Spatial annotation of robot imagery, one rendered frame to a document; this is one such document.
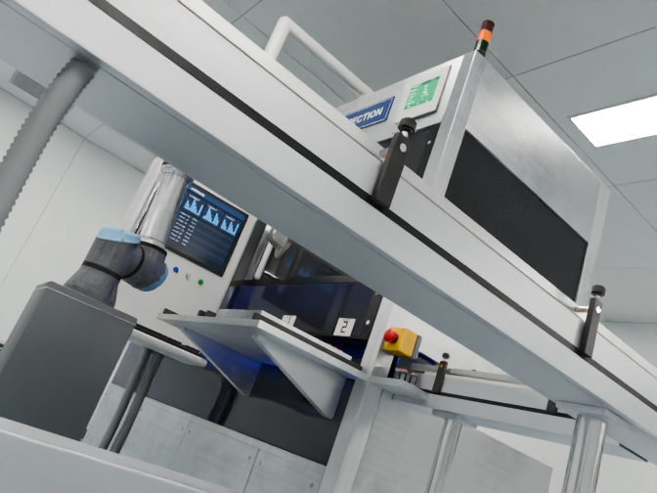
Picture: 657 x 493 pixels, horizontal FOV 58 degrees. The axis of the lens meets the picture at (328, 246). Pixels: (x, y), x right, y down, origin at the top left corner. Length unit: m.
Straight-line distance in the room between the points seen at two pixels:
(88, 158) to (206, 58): 6.70
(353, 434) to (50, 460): 1.28
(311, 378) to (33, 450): 1.28
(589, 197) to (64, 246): 5.63
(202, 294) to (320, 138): 1.97
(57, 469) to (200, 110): 0.33
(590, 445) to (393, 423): 0.84
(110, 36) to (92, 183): 6.69
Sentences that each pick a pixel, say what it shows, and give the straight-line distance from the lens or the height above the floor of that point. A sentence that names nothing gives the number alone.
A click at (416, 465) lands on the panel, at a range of 1.94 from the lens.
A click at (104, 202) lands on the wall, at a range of 7.23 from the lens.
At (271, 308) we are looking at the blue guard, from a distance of 2.35.
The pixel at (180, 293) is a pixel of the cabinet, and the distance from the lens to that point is 2.52.
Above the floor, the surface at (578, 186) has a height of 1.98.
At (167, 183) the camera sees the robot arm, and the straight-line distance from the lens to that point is 2.00.
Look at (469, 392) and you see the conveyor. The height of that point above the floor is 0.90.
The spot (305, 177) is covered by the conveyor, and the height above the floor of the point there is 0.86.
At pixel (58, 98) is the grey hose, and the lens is 0.55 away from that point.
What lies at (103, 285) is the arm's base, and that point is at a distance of 1.76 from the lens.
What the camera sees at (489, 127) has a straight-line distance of 2.24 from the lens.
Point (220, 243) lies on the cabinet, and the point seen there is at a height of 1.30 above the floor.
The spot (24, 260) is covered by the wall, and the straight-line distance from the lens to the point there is 6.99.
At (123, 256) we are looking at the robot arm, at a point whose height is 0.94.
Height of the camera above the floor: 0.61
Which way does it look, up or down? 19 degrees up
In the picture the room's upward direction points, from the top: 21 degrees clockwise
